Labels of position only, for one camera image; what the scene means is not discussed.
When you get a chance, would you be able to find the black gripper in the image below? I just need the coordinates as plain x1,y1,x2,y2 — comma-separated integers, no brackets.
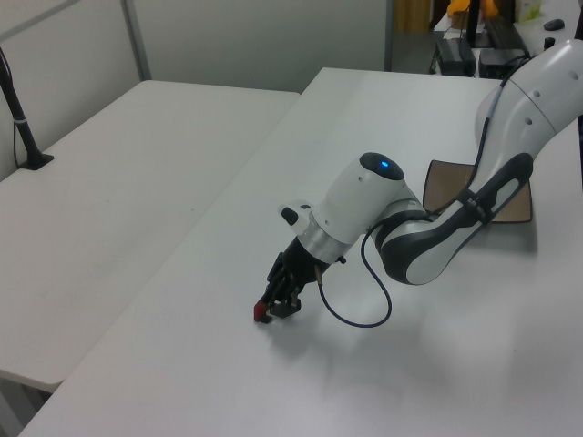
263,239,332,323

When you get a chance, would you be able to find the square brown ceramic plate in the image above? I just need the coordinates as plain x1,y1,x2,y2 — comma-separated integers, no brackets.
422,159,534,224

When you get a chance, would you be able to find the black power adapter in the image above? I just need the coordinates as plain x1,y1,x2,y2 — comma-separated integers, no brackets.
434,37,476,76

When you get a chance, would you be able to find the black pole with clamp base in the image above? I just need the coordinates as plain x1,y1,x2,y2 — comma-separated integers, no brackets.
0,45,55,171

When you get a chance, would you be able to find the black electronics box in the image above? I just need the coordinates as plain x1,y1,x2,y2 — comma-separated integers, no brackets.
477,46,530,79

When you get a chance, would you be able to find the black monitor stand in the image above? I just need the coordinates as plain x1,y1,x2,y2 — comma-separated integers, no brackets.
463,0,492,49

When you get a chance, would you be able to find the green and white box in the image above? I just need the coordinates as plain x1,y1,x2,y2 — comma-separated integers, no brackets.
516,0,544,23

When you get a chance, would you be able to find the grey partition post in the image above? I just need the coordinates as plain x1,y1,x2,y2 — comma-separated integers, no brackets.
383,0,398,72
119,0,152,84

